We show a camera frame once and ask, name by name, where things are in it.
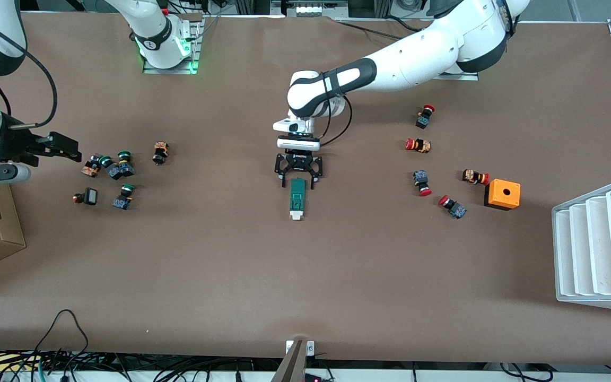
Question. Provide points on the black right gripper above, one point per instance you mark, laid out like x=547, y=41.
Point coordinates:
x=12, y=143

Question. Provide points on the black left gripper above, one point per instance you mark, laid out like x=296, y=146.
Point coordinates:
x=298, y=162

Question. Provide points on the green load switch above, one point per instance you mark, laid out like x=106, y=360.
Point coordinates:
x=298, y=199

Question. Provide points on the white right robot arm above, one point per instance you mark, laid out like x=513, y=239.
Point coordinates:
x=151, y=32

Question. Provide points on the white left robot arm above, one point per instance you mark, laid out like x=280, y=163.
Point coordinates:
x=417, y=53

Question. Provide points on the green button with blue block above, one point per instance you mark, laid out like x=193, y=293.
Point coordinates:
x=112, y=168
x=125, y=164
x=124, y=197

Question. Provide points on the black square push button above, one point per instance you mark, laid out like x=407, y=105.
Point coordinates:
x=89, y=197

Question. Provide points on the red button with blue block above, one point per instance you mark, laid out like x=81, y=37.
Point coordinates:
x=425, y=116
x=422, y=182
x=452, y=206

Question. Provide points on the red button with orange block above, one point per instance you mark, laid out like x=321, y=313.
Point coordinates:
x=418, y=145
x=476, y=176

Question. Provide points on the white power strip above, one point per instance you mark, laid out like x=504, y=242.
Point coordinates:
x=308, y=9

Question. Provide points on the small module with red LED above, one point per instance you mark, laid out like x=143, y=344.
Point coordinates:
x=313, y=378

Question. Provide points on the orange box with hole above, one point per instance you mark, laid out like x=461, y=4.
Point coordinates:
x=503, y=193

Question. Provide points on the white slotted tray rack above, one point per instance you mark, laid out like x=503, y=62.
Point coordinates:
x=597, y=249

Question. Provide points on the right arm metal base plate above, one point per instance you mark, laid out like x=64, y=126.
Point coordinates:
x=170, y=70

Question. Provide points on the aluminium camera post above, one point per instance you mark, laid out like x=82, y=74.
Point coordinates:
x=294, y=363

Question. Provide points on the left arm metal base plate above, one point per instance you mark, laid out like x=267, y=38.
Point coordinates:
x=467, y=77

